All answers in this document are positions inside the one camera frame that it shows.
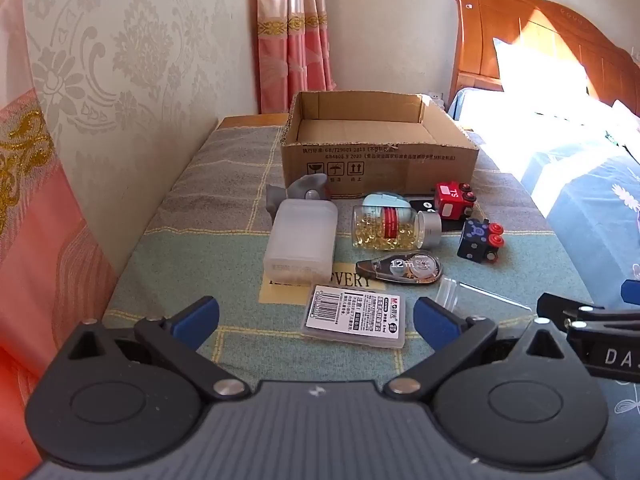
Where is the white pillow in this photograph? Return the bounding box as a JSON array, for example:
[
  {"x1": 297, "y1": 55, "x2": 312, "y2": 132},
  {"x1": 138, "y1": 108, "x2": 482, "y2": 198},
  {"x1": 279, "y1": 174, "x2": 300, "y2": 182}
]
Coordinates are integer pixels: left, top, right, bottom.
[{"x1": 492, "y1": 37, "x2": 588, "y2": 97}]

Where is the checked blanket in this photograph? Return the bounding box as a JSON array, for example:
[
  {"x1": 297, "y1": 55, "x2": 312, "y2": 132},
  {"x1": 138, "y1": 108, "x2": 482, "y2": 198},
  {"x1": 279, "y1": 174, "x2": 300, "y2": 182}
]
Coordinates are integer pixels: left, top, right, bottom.
[{"x1": 102, "y1": 125, "x2": 596, "y2": 396}]

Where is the cream patterned mattress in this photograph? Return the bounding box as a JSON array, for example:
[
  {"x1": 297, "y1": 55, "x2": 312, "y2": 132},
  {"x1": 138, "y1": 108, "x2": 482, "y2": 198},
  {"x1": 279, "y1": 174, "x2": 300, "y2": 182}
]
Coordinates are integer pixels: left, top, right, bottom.
[{"x1": 20, "y1": 0, "x2": 261, "y2": 311}]

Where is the wooden bed headboard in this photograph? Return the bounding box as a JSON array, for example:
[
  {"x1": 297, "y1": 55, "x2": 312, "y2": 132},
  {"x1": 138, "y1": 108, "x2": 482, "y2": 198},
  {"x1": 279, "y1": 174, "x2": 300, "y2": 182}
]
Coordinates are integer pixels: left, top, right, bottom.
[{"x1": 447, "y1": 0, "x2": 640, "y2": 111}]

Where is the clear plastic jar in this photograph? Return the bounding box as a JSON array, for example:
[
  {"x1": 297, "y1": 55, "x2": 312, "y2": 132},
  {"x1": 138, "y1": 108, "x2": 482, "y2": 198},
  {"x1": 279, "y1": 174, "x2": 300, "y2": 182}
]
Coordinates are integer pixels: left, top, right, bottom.
[{"x1": 434, "y1": 277, "x2": 532, "y2": 311}]

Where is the white translucent plastic box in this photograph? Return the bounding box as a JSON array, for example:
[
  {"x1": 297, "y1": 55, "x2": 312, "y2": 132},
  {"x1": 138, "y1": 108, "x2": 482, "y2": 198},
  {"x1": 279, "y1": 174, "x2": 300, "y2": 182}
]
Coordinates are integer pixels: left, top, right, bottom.
[{"x1": 263, "y1": 199, "x2": 339, "y2": 283}]

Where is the clear bottle of yellow capsules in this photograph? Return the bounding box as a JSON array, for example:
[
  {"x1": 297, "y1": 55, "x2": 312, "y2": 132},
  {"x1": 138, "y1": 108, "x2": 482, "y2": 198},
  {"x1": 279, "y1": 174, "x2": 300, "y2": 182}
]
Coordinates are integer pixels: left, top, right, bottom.
[{"x1": 352, "y1": 205, "x2": 443, "y2": 251}]

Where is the grey plastic toy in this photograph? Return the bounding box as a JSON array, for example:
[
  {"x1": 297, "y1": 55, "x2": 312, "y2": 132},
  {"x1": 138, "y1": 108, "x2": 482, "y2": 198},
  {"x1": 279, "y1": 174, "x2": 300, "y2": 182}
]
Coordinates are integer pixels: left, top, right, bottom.
[{"x1": 266, "y1": 172, "x2": 332, "y2": 221}]

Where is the dark blue toy train block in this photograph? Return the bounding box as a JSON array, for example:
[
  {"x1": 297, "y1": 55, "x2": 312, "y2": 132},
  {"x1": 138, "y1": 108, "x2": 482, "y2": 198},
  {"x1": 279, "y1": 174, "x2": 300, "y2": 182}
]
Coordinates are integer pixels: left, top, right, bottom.
[{"x1": 457, "y1": 217, "x2": 505, "y2": 263}]

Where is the red toy train block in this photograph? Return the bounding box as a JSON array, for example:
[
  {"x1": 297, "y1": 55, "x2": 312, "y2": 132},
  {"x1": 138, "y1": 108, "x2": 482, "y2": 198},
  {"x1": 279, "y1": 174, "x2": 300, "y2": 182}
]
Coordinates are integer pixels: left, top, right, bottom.
[{"x1": 434, "y1": 181, "x2": 477, "y2": 222}]

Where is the pink and gold curtain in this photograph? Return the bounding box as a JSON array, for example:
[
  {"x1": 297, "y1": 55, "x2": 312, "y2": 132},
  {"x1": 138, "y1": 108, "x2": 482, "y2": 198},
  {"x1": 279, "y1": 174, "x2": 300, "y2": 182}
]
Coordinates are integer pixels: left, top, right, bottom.
[{"x1": 256, "y1": 0, "x2": 337, "y2": 115}]

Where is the wooden table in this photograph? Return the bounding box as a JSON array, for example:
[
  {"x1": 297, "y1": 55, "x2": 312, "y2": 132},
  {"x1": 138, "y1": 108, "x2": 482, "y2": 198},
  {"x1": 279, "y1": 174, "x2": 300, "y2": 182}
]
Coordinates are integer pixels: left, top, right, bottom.
[{"x1": 217, "y1": 114, "x2": 291, "y2": 131}]

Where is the brown cardboard box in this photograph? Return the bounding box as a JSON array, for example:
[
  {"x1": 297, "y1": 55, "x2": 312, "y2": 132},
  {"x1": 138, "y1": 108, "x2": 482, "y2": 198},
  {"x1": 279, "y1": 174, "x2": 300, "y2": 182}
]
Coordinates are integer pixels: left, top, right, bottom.
[{"x1": 280, "y1": 91, "x2": 480, "y2": 198}]

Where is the correction tape dispenser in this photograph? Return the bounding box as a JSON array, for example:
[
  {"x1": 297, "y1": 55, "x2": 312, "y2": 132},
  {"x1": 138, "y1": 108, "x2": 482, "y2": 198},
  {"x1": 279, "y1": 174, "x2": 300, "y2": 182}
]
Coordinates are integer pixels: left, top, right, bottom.
[{"x1": 356, "y1": 255, "x2": 445, "y2": 284}]

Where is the light blue oval case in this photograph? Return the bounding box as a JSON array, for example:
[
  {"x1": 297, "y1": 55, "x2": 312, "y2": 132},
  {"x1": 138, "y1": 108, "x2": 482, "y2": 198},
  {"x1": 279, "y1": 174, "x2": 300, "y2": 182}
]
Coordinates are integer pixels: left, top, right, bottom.
[{"x1": 361, "y1": 192, "x2": 407, "y2": 221}]

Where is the clear labelled case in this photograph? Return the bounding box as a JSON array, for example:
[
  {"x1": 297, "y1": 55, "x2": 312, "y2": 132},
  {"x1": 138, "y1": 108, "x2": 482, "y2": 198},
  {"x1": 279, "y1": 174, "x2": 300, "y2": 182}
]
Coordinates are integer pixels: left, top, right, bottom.
[{"x1": 299, "y1": 284, "x2": 407, "y2": 352}]

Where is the blue floral bed sheet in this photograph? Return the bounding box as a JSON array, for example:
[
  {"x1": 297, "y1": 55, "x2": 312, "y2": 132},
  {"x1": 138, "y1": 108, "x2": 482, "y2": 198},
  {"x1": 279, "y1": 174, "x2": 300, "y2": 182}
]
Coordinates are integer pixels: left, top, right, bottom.
[{"x1": 447, "y1": 87, "x2": 640, "y2": 480}]

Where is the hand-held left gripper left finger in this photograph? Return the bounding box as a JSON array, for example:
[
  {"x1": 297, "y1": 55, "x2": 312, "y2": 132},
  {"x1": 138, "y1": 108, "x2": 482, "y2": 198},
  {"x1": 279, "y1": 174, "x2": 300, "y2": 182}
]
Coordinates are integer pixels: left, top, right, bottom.
[{"x1": 50, "y1": 296, "x2": 251, "y2": 402}]

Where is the pink quilt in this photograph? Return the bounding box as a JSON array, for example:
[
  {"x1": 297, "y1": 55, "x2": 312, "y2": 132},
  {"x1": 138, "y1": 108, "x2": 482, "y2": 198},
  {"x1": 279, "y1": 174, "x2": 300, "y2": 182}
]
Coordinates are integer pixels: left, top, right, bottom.
[{"x1": 0, "y1": 0, "x2": 118, "y2": 471}]

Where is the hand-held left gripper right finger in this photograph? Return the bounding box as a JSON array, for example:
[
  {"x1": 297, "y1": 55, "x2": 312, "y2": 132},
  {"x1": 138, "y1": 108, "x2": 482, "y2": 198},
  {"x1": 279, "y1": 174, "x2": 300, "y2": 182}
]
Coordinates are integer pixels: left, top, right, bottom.
[{"x1": 384, "y1": 296, "x2": 583, "y2": 401}]

